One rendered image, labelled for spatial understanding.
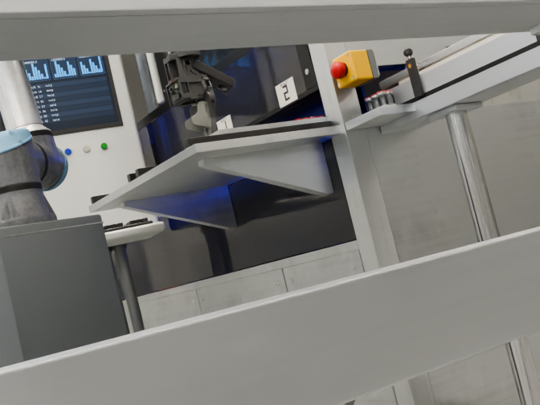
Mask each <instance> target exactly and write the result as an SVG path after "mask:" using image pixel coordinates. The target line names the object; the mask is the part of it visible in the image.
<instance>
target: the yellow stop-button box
mask: <svg viewBox="0 0 540 405"><path fill-rule="evenodd" d="M334 62H343V63H344V64H345V66H346V74H345V76H344V78H342V79H337V84H338V87H339V88H355V87H356V88H358V87H362V86H364V85H366V84H368V83H369V82H371V81H373V80H376V79H378V78H379V75H378V69H377V67H376V63H375V60H374V54H373V51H372V49H366V50H354V51H348V52H346V53H344V54H343V55H340V56H339V57H337V58H336V59H334V60H333V61H332V63H334Z"/></svg>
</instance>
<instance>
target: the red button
mask: <svg viewBox="0 0 540 405"><path fill-rule="evenodd" d="M330 74H331V76H332V77H333V78H334V79H336V80H337V79H342V78H344V76H345V74H346V66H345V64H344V63H343V62H334V63H333V64H332V65H331V67H330Z"/></svg>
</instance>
